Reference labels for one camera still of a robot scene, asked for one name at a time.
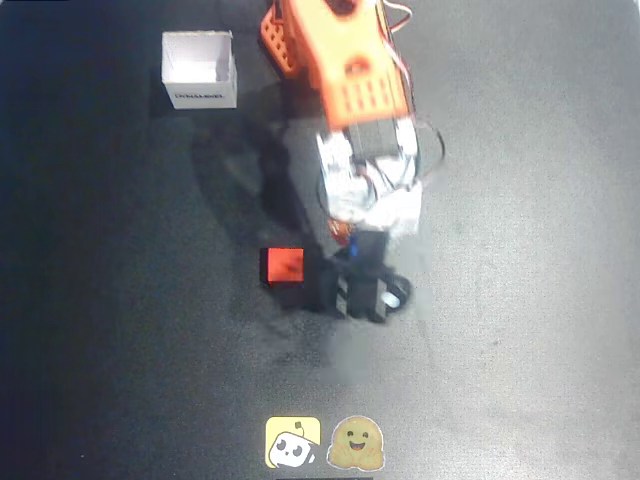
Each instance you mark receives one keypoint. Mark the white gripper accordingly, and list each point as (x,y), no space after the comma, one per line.
(369,295)

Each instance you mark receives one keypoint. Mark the white and orange robot arm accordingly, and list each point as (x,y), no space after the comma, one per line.
(345,55)

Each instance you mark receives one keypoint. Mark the red cube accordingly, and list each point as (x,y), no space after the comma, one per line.
(285,266)

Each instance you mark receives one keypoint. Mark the white open cardboard box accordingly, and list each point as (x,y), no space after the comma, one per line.
(200,70)

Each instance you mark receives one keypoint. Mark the smiling hugging face sticker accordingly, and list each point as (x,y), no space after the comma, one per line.
(356,443)

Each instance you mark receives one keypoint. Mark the yellow robot face sticker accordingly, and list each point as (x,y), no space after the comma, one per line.
(292,442)

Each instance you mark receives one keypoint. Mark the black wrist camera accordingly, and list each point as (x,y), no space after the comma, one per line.
(365,285)

